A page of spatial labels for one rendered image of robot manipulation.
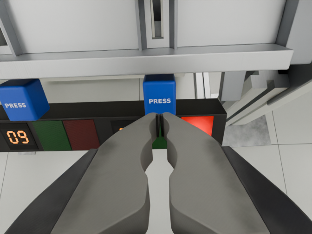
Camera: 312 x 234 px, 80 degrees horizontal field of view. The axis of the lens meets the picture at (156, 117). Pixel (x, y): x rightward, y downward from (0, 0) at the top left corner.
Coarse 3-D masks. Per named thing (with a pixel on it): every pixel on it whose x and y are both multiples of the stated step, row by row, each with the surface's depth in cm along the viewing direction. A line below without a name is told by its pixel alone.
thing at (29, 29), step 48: (0, 0) 12; (48, 0) 12; (96, 0) 12; (144, 0) 12; (192, 0) 12; (240, 0) 12; (0, 48) 13; (48, 48) 13; (96, 48) 13; (144, 48) 13
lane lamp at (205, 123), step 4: (208, 116) 17; (212, 116) 17; (188, 120) 17; (192, 120) 17; (196, 120) 17; (200, 120) 17; (204, 120) 17; (208, 120) 17; (212, 120) 17; (196, 124) 17; (200, 124) 17; (204, 124) 17; (208, 124) 17; (212, 124) 17; (200, 128) 18; (204, 128) 18; (208, 128) 17; (208, 132) 18
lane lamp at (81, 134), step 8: (64, 120) 17; (72, 120) 17; (80, 120) 17; (88, 120) 17; (72, 128) 18; (80, 128) 18; (88, 128) 18; (72, 136) 18; (80, 136) 18; (88, 136) 18; (96, 136) 18; (72, 144) 19; (80, 144) 19; (88, 144) 19; (96, 144) 19
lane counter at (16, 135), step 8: (0, 128) 18; (8, 128) 18; (16, 128) 18; (24, 128) 18; (8, 136) 19; (16, 136) 19; (24, 136) 18; (32, 136) 18; (8, 144) 19; (16, 144) 19; (24, 144) 19; (32, 144) 19
